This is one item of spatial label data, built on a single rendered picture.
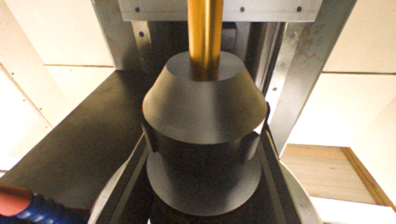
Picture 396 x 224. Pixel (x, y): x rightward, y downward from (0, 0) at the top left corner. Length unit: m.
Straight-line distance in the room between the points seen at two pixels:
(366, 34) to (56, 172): 1.18
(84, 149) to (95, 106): 0.14
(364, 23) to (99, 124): 1.08
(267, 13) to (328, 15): 0.17
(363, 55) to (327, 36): 0.57
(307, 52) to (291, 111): 0.22
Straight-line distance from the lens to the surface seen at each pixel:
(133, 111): 0.41
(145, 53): 0.55
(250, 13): 0.48
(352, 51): 1.13
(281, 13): 0.50
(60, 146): 0.40
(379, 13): 1.11
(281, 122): 0.74
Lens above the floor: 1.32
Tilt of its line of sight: 39 degrees up
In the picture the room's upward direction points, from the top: 179 degrees clockwise
